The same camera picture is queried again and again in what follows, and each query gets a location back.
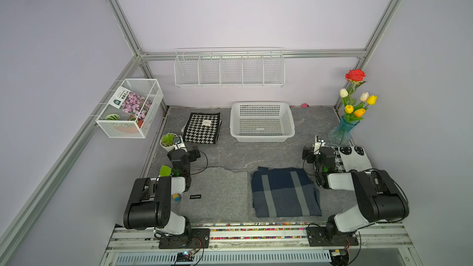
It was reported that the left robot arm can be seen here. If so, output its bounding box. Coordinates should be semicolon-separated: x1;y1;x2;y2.
123;149;200;236

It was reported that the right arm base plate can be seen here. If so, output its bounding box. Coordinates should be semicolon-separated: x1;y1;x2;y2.
306;226;359;248

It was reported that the flower seed packet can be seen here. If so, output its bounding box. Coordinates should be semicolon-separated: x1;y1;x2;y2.
107;86;152;120

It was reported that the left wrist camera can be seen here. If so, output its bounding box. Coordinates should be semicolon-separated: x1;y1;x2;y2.
172;135;187;151

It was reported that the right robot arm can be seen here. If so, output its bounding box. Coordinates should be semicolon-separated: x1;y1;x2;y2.
302;145;410;239

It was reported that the glass vase with flowers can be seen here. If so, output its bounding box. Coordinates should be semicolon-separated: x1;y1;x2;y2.
328;69;378;147

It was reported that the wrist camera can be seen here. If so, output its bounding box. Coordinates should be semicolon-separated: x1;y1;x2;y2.
314;135;325;155
172;135;187;151

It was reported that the white wire wall shelf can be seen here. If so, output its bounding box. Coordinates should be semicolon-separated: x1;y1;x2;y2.
174;49;286;87

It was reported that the small potted green plant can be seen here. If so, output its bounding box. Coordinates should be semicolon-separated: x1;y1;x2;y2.
160;133;179;152

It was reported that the black white patterned scarf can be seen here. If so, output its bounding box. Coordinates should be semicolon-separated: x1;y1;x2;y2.
321;146;372;173

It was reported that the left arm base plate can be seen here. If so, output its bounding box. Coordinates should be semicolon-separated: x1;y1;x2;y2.
158;229;210;249

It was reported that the white wire side basket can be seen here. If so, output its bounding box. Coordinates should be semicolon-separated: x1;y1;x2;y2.
96;78;163;139

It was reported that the houndstooth folded scarf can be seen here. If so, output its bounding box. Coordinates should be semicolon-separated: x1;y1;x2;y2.
182;113;221;145

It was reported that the white plastic basket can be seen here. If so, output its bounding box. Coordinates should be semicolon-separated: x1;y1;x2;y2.
230;102;296;143

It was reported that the grey scarf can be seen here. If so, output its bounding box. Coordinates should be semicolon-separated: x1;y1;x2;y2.
178;167;249;223

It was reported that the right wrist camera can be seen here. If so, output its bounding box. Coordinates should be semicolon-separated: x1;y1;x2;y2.
314;135;325;155

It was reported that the navy plaid scarf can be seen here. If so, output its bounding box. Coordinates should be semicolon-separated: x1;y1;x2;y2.
250;167;322;218

